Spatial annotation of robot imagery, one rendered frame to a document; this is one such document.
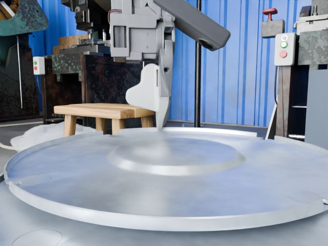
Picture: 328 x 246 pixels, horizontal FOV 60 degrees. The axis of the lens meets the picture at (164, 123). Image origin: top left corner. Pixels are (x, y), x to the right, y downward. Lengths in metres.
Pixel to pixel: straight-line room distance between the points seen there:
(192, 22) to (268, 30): 1.09
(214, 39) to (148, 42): 0.09
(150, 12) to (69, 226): 0.30
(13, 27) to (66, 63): 1.38
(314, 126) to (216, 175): 0.71
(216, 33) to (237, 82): 2.53
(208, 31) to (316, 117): 0.57
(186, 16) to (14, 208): 0.30
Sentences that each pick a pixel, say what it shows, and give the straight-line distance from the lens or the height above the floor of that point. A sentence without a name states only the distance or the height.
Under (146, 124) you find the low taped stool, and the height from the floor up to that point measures 0.26.
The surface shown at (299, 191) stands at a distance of 0.20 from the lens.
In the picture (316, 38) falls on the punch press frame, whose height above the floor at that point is 0.61.
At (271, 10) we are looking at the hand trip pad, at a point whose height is 0.75.
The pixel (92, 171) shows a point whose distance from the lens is 0.23.
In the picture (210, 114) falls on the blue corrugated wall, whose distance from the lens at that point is 3.05.
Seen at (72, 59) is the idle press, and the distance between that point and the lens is 2.27.
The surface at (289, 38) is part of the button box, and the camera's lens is 1.36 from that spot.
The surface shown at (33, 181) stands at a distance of 0.22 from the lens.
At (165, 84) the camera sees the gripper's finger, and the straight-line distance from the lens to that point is 0.37.
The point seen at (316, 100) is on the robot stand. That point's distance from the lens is 0.90.
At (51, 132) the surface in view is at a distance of 1.60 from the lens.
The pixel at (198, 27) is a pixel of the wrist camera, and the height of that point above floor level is 0.48.
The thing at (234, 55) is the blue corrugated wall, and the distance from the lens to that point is 2.96.
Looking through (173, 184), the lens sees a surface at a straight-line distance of 0.20.
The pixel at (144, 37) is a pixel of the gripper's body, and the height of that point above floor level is 0.47.
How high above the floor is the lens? 0.41
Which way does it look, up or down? 7 degrees down
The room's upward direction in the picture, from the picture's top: straight up
